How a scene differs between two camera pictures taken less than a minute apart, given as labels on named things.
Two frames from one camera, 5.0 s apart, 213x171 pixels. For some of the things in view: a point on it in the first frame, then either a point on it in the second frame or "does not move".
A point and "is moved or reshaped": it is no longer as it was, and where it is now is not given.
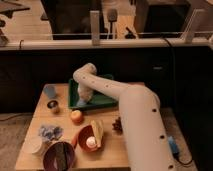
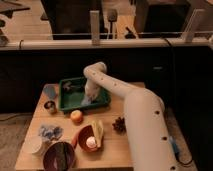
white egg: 91,141 does not move
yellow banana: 98,127 does not move
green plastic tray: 98,101 is moved or reshaped
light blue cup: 50,90 does not move
